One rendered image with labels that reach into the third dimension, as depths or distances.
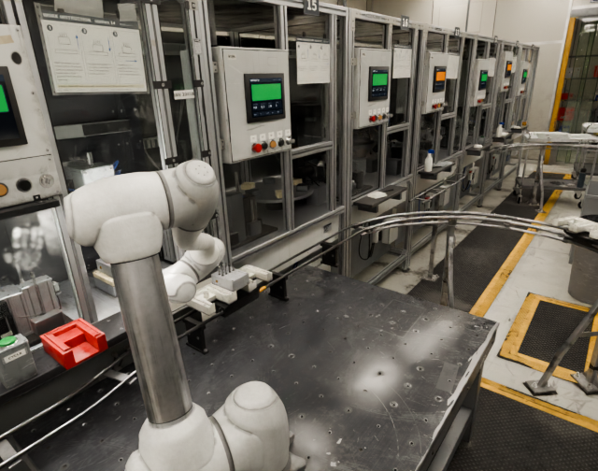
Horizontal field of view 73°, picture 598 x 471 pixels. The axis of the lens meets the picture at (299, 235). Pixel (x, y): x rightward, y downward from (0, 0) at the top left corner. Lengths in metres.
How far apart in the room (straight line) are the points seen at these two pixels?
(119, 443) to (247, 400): 0.52
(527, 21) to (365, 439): 8.47
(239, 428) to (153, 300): 0.37
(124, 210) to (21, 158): 0.56
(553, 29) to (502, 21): 0.88
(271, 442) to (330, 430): 0.31
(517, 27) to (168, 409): 8.81
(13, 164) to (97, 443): 0.84
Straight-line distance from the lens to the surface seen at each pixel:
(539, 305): 3.64
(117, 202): 0.89
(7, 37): 1.39
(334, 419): 1.40
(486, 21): 9.35
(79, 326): 1.49
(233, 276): 1.71
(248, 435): 1.07
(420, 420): 1.43
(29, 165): 1.40
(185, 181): 0.90
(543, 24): 9.13
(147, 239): 0.90
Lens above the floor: 1.68
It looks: 21 degrees down
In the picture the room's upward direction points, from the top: 2 degrees counter-clockwise
